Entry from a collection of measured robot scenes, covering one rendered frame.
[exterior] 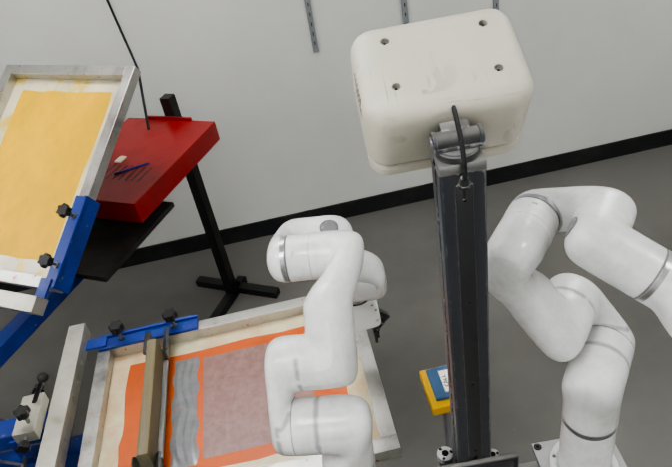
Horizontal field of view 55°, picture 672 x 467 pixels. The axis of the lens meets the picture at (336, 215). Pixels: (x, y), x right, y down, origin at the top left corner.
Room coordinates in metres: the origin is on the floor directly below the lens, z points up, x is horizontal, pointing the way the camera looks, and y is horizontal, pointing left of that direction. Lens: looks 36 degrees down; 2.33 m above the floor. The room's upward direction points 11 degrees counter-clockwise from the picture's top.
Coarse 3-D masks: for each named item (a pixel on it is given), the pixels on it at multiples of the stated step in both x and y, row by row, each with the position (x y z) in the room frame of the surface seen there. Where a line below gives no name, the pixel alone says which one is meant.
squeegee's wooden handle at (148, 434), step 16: (160, 352) 1.31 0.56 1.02; (160, 368) 1.26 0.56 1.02; (144, 384) 1.17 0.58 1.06; (160, 384) 1.21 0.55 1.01; (144, 400) 1.12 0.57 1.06; (160, 400) 1.16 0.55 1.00; (144, 416) 1.07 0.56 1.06; (144, 432) 1.02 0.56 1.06; (144, 448) 0.97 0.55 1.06; (144, 464) 0.96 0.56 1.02
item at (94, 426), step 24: (240, 312) 1.45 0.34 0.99; (264, 312) 1.43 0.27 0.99; (288, 312) 1.43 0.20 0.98; (192, 336) 1.41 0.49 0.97; (360, 336) 1.26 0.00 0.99; (360, 360) 1.19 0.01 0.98; (96, 384) 1.27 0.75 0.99; (96, 408) 1.19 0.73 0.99; (384, 408) 1.01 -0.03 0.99; (96, 432) 1.11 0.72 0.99; (384, 432) 0.94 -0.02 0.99; (96, 456) 1.04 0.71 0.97; (312, 456) 0.92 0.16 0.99; (384, 456) 0.89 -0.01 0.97
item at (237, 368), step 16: (256, 336) 1.37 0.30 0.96; (272, 336) 1.36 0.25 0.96; (192, 352) 1.36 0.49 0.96; (208, 352) 1.35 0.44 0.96; (224, 352) 1.34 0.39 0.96; (240, 352) 1.32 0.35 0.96; (256, 352) 1.31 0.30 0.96; (144, 368) 1.33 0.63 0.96; (208, 368) 1.28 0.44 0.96; (224, 368) 1.27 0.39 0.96; (240, 368) 1.26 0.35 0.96; (256, 368) 1.25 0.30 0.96; (128, 384) 1.28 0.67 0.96; (208, 384) 1.23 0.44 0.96; (224, 384) 1.22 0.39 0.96; (240, 384) 1.20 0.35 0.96; (256, 384) 1.19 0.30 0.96; (128, 400) 1.22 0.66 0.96; (208, 400) 1.17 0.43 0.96; (128, 416) 1.17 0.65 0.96
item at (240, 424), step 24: (216, 408) 1.14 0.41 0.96; (240, 408) 1.12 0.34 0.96; (264, 408) 1.11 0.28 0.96; (168, 432) 1.09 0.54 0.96; (216, 432) 1.06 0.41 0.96; (240, 432) 1.05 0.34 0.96; (264, 432) 1.03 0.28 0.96; (120, 456) 1.04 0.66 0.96; (168, 456) 1.02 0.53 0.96; (216, 456) 0.99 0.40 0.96; (240, 456) 0.98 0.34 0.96; (264, 456) 0.97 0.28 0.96
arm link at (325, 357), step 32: (288, 256) 0.88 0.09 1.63; (320, 256) 0.86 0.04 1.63; (352, 256) 0.84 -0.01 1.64; (320, 288) 0.80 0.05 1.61; (352, 288) 0.80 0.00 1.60; (320, 320) 0.76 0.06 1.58; (352, 320) 0.77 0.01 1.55; (288, 352) 0.74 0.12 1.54; (320, 352) 0.73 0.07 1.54; (352, 352) 0.74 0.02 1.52; (288, 384) 0.71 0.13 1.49; (320, 384) 0.71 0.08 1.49; (288, 416) 0.68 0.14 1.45; (288, 448) 0.65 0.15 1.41
